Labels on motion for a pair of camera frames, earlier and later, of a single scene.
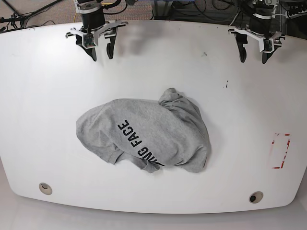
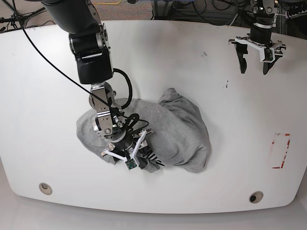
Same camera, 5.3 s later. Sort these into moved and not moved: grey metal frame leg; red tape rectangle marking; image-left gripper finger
Moved: image-left gripper finger
Not moved: grey metal frame leg; red tape rectangle marking
